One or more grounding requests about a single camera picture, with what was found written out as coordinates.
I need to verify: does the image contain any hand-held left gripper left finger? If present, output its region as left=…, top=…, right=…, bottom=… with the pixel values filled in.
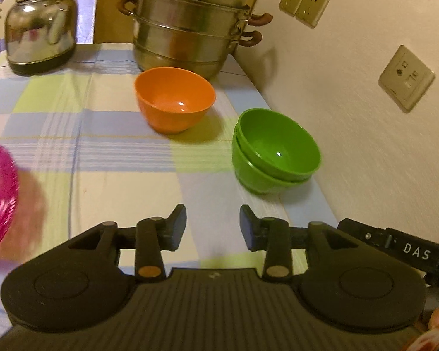
left=67, top=204, right=187, bottom=283

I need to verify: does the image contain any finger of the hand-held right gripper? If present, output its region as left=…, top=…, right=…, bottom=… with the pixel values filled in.
left=337, top=218, right=390, bottom=251

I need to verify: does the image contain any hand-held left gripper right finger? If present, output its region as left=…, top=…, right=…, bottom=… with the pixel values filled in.
left=239, top=204, right=359, bottom=283

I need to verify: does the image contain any green plastic bowl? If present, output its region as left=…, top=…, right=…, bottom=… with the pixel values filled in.
left=236, top=108, right=322, bottom=182
left=231, top=124, right=317, bottom=195

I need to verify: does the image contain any orange plastic bowl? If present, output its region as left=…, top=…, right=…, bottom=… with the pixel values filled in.
left=134, top=67, right=217, bottom=135

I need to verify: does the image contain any pink glass plate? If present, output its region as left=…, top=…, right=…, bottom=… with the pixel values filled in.
left=0, top=143, right=20, bottom=255

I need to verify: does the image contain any checked pastel tablecloth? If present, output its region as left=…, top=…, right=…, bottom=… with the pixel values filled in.
left=0, top=42, right=339, bottom=337

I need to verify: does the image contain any red white printed cloth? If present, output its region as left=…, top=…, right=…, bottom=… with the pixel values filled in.
left=406, top=329, right=439, bottom=351

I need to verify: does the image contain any stainless steel steamer pot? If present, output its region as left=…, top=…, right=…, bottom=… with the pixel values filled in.
left=117, top=0, right=273, bottom=80

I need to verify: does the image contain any wooden door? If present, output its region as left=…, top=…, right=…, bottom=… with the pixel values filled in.
left=93, top=0, right=271, bottom=45

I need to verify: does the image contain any stainless steel kettle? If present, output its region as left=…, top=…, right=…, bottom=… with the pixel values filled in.
left=4, top=0, right=89, bottom=77

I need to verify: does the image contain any beige wall data socket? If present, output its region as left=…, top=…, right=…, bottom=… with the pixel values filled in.
left=378, top=45, right=436, bottom=114

